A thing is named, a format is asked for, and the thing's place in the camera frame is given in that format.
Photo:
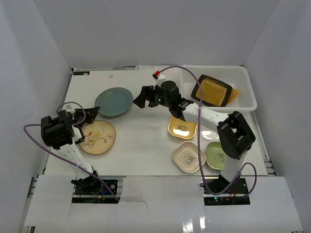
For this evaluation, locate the clear plastic dish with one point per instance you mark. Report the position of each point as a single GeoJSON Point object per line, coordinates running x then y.
{"type": "Point", "coordinates": [209, 135]}

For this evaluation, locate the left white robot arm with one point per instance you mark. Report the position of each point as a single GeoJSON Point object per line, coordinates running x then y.
{"type": "Point", "coordinates": [63, 133]}

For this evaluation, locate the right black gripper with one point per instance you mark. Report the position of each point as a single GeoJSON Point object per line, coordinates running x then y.
{"type": "Point", "coordinates": [147, 93]}

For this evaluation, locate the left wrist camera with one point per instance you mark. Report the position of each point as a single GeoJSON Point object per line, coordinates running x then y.
{"type": "Point", "coordinates": [69, 108]}

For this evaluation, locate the beige bird branch plate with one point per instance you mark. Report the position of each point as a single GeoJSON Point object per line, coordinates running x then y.
{"type": "Point", "coordinates": [99, 137]}

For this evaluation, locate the black square amber plate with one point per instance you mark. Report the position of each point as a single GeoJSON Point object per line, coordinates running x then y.
{"type": "Point", "coordinates": [197, 92]}

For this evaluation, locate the teal round plate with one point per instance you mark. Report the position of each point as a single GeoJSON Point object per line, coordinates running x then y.
{"type": "Point", "coordinates": [114, 102]}

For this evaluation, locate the woven fan-shaped basket plate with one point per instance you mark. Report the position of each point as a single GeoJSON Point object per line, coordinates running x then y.
{"type": "Point", "coordinates": [235, 93]}

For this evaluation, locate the white plastic bin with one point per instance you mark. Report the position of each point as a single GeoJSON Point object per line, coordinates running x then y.
{"type": "Point", "coordinates": [235, 76]}

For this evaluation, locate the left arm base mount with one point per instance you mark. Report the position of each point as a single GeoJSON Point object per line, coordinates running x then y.
{"type": "Point", "coordinates": [101, 196]}

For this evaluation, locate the cream panda square dish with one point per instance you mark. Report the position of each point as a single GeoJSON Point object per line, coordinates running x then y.
{"type": "Point", "coordinates": [186, 157]}

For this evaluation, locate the green panda square dish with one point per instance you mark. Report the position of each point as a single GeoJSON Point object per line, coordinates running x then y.
{"type": "Point", "coordinates": [215, 156]}

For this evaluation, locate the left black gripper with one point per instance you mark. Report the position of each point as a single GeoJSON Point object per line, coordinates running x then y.
{"type": "Point", "coordinates": [81, 116]}

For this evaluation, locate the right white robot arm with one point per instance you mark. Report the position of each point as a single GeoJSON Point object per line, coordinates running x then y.
{"type": "Point", "coordinates": [235, 134]}

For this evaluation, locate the yellow panda square dish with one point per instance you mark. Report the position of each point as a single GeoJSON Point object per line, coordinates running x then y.
{"type": "Point", "coordinates": [182, 129]}

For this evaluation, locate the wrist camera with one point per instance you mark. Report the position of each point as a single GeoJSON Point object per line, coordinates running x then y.
{"type": "Point", "coordinates": [69, 108]}
{"type": "Point", "coordinates": [159, 78]}

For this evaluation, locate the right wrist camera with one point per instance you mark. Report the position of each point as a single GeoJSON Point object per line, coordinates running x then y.
{"type": "Point", "coordinates": [159, 78]}

